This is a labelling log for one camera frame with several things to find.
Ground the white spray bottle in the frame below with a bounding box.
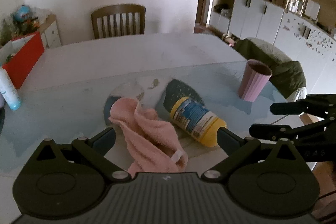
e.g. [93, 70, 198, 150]
[0, 67, 23, 110]

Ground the pink ribbed cup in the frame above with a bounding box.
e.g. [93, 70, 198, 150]
[238, 59, 273, 102]

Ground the white wall cabinet unit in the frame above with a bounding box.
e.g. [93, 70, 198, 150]
[205, 0, 336, 100]

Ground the red box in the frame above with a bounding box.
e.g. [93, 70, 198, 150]
[1, 31, 45, 90]

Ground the small white side cabinet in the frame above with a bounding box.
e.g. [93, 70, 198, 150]
[39, 14, 62, 49]

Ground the glass jar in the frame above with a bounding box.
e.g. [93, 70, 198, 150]
[297, 0, 309, 16]

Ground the yellow bottle with blue label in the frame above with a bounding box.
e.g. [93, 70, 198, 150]
[169, 97, 228, 148]

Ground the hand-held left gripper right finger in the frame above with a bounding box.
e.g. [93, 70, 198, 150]
[201, 127, 302, 183]

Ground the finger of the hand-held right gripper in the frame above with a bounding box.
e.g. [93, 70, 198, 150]
[248, 118, 336, 143]
[270, 94, 336, 119]

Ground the blue round toy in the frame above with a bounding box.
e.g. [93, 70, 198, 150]
[12, 4, 34, 22]

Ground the round printed placemat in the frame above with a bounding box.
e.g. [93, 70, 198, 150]
[103, 77, 206, 135]

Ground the chair with green cover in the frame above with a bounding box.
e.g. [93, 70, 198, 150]
[233, 37, 307, 102]

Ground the wooden slatted chair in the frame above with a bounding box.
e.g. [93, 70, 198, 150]
[91, 4, 146, 40]

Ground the pink towel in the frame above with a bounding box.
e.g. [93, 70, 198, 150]
[109, 97, 189, 173]

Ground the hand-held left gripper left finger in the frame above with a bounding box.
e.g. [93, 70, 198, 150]
[35, 127, 132, 183]

